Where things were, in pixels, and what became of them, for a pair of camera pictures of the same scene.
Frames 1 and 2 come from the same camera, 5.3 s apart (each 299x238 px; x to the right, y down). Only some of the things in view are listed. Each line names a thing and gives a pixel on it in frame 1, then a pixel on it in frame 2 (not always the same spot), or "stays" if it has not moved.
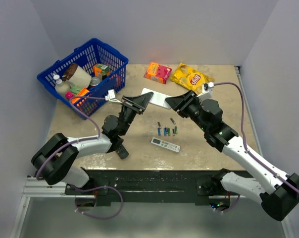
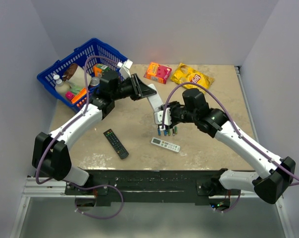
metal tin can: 94,81 stays
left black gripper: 139,103 -> 139,89
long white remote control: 156,141 stays
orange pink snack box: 157,73 stays
